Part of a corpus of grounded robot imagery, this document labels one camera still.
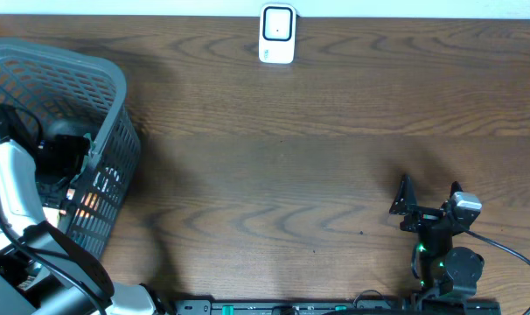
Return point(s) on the grey plastic basket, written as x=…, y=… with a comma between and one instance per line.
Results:
x=60, y=92

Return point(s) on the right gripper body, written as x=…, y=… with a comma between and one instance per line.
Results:
x=422, y=218

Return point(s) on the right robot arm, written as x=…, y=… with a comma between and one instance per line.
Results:
x=448, y=272

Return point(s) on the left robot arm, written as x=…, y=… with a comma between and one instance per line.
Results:
x=43, y=271

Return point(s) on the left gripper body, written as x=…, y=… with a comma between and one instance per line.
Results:
x=51, y=154

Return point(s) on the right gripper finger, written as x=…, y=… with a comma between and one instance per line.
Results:
x=405, y=198
x=455, y=188

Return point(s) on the white barcode scanner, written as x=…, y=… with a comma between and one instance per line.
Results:
x=277, y=34

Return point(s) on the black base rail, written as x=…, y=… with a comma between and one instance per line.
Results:
x=365, y=305

